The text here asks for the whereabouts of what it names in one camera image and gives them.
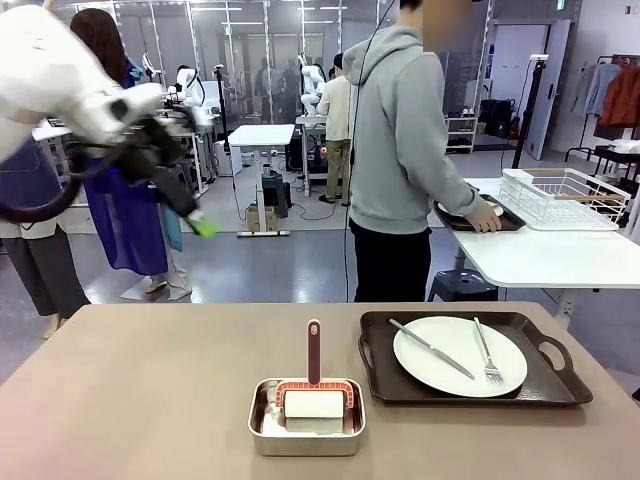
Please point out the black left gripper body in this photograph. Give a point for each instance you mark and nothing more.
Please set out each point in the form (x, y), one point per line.
(150, 150)

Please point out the black tray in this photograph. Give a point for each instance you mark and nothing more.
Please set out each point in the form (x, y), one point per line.
(512, 220)

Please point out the dark brown serving tray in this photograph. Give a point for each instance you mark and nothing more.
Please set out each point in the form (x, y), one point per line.
(545, 385)

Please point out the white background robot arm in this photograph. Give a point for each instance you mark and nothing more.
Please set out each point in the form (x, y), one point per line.
(312, 80)
(187, 82)

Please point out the person's right forearm grey sleeve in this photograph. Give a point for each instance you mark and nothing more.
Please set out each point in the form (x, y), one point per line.
(457, 192)

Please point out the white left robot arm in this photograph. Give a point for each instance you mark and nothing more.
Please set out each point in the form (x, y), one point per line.
(45, 70)

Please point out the person's right hand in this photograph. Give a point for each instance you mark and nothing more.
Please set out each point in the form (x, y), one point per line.
(487, 220)

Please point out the small grey plastic stool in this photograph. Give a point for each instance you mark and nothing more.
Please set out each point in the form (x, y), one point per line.
(189, 175)

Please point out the cardboard box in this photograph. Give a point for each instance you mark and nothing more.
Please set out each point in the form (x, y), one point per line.
(260, 219)

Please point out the stacked grey stools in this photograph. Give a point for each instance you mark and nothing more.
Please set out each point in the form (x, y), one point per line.
(272, 192)

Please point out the long-haired woman in blue gown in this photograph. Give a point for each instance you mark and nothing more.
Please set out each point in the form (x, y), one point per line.
(125, 225)

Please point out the white standing desk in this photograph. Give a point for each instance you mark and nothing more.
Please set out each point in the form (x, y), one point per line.
(260, 135)

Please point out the person in denim apron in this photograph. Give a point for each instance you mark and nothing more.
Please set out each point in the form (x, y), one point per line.
(35, 270)

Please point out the person in beige top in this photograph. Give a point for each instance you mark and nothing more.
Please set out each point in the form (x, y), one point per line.
(335, 115)

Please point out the person in grey hoodie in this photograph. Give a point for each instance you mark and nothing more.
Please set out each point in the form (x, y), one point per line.
(395, 125)

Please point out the rectangular metal tin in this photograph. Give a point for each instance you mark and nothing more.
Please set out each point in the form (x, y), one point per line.
(305, 440)

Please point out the silver table knife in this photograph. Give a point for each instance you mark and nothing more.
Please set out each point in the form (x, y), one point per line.
(435, 351)

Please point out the dark blue metal stool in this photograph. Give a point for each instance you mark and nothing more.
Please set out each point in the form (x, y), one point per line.
(462, 285)

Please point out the white round plate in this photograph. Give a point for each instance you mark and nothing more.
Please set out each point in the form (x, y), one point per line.
(450, 380)

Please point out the black bags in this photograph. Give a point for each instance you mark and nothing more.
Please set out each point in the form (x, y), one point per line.
(497, 117)

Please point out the silver fork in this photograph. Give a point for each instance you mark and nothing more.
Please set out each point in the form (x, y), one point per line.
(493, 372)

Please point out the white side table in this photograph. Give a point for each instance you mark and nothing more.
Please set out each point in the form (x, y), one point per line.
(540, 255)

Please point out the black pole with white top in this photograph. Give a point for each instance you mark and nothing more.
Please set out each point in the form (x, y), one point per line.
(532, 100)

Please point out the grey door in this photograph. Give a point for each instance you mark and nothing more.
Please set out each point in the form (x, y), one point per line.
(555, 100)

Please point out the light blue hanging shirt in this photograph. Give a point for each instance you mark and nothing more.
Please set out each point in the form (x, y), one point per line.
(595, 90)

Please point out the orange hanging jacket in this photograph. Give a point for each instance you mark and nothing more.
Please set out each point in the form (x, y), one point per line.
(622, 100)

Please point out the black camera tripod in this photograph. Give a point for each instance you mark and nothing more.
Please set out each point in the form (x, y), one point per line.
(222, 100)

